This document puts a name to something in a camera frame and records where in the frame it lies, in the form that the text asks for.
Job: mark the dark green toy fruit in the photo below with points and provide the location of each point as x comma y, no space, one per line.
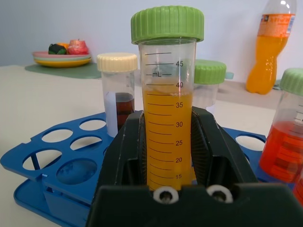
56,49

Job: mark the blue test tube rack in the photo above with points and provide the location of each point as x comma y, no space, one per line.
23,151

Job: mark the green placemat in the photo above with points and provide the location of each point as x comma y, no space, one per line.
47,71

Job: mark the yellow liquid tube green cap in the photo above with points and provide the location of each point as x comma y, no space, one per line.
165,130

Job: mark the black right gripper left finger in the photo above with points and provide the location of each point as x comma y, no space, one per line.
123,151

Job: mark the brown liquid tube cream cap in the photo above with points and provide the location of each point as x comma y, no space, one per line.
117,62

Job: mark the yellow plate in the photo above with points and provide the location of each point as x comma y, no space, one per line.
61,63

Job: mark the orange toy fruit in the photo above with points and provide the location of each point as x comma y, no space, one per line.
62,44

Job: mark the light green plate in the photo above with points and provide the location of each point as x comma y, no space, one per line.
80,58

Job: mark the orange soda plastic bottle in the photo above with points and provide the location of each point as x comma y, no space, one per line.
262,66

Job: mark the red toy apple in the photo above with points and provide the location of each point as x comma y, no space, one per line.
78,47

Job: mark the red liquid tube green cap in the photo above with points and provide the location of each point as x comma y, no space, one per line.
281,146

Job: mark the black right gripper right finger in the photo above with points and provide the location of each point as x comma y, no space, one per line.
213,146

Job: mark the pink plate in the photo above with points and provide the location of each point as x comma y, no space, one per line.
40,54

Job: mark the empty tube green cap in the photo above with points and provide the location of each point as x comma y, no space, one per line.
209,71

